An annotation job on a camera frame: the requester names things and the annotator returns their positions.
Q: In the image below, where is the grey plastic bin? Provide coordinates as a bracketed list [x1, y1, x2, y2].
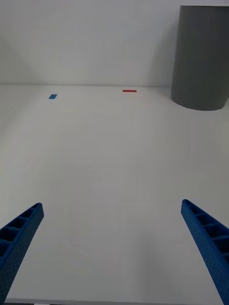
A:
[170, 5, 229, 112]

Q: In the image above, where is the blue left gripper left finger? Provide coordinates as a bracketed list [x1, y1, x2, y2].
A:
[0, 202, 45, 305]

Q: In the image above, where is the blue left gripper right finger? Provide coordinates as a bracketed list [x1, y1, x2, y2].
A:
[180, 199, 229, 305]

